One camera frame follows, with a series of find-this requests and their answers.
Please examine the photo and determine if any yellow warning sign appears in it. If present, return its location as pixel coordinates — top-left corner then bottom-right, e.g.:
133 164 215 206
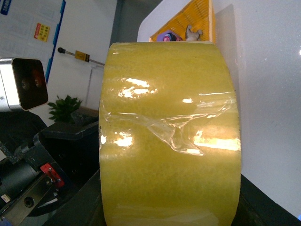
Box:
34 23 50 42

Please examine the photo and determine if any green potted plant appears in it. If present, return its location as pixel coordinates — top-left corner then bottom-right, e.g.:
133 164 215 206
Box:
48 95 82 124

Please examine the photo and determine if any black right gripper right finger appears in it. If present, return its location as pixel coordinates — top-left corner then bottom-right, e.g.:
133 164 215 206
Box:
232 175 301 226

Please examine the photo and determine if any yellow woven basket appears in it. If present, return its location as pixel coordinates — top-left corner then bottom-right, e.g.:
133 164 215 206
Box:
149 0 216 43

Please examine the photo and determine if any silver depth camera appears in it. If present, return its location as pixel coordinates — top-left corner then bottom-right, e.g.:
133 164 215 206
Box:
0 57 48 112

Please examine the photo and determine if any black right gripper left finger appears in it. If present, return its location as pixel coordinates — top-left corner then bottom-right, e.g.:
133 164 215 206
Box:
44 170 105 226

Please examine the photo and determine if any yellow packing tape roll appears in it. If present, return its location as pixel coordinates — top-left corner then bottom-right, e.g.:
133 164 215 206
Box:
99 42 241 226

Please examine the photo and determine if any black rod with yellow tag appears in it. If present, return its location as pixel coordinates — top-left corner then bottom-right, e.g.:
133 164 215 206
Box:
57 47 105 67

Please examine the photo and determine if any small panda figurine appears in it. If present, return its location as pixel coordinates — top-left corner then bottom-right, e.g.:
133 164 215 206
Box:
185 25 203 41

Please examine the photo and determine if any pink labelled black jar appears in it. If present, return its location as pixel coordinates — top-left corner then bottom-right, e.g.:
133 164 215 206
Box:
156 30 183 42

